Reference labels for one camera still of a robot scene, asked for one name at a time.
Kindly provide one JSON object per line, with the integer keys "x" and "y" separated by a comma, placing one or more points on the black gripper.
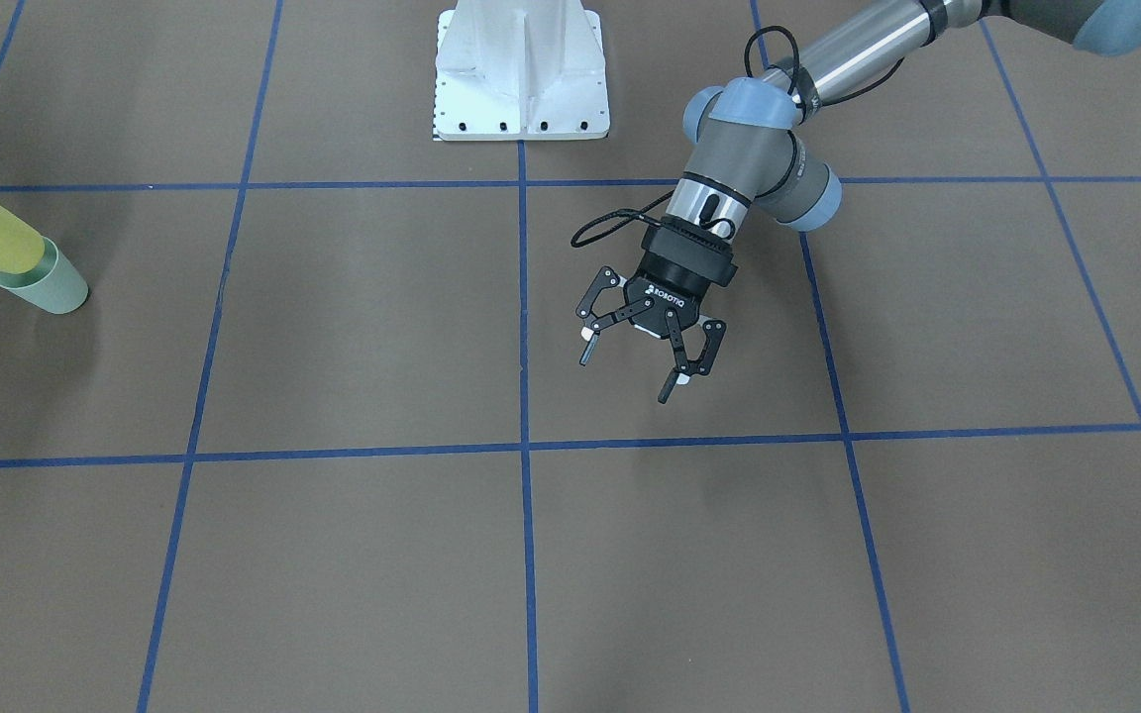
{"x": 672, "y": 294}

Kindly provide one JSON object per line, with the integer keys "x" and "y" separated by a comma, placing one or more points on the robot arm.
{"x": 747, "y": 155}

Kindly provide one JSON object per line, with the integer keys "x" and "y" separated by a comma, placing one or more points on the green plastic cup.
{"x": 53, "y": 284}

